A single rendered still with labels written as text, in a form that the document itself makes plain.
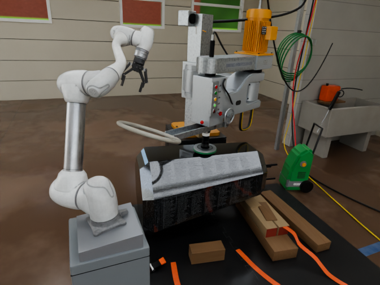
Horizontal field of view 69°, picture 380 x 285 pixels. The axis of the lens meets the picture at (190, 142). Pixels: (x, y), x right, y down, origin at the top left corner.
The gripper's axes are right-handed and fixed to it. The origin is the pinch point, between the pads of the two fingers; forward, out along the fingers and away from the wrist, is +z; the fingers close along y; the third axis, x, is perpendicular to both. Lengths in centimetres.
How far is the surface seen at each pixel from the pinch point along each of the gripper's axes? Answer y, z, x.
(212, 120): 79, 3, 4
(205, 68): 56, -34, 4
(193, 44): 85, -69, 85
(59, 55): 35, -43, 636
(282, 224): 167, 76, -36
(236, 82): 105, -38, 20
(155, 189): 49, 73, 9
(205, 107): 70, -5, 7
